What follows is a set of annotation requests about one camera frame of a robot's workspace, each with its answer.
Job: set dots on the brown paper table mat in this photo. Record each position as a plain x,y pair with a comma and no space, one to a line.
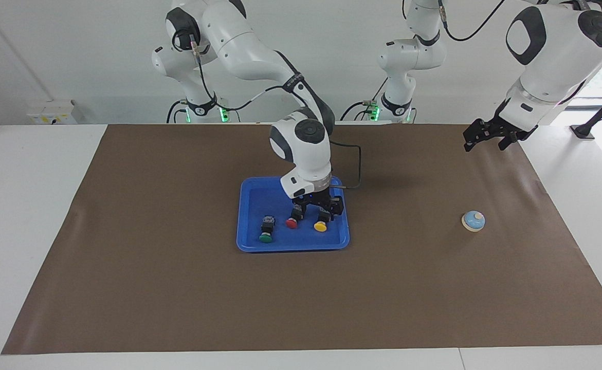
306,298

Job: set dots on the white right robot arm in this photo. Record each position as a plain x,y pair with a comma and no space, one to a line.
306,154

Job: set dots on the light blue desk bell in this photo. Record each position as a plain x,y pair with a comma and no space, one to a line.
473,221

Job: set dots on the green push button switch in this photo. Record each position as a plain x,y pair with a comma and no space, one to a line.
267,226

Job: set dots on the blue plastic tray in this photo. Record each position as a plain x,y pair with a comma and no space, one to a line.
259,200

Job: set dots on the black angled stand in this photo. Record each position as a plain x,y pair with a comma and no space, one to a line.
583,131

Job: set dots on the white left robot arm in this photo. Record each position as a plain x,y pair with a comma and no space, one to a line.
552,56

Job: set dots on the red push button switch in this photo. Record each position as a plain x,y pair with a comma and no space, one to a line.
292,222

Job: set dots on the yellow push button switch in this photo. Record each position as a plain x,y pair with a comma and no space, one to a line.
321,226

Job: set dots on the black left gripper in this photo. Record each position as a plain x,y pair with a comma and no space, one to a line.
504,129

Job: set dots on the white wall socket box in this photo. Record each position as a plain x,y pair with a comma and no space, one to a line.
49,113

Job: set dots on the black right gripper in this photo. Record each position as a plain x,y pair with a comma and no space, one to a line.
313,198

